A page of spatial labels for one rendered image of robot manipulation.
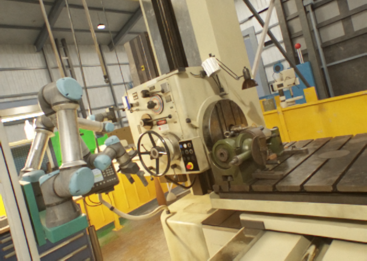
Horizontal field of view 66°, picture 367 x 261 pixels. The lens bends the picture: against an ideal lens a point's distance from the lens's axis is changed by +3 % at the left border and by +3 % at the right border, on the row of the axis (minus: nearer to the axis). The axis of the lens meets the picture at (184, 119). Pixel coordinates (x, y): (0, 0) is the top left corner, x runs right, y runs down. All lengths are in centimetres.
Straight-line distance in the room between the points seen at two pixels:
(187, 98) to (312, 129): 247
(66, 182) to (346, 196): 132
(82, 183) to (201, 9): 205
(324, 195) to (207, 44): 172
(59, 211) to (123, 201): 366
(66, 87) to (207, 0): 184
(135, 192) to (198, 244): 273
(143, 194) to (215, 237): 300
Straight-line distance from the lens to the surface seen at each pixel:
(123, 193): 504
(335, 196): 166
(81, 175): 130
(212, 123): 221
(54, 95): 138
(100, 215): 486
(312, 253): 169
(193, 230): 259
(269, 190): 177
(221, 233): 239
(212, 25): 278
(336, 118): 417
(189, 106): 220
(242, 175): 185
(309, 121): 428
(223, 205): 197
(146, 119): 245
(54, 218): 145
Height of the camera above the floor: 154
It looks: 1 degrees down
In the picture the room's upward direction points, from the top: 15 degrees counter-clockwise
